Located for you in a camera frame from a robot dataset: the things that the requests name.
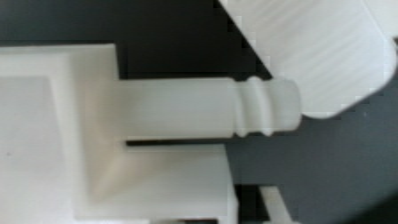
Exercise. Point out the white chair seat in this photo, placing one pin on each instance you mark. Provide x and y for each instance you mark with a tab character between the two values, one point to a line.
143	128

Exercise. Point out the white chair back frame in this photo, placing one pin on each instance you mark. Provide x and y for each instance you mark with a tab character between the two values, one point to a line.
322	47

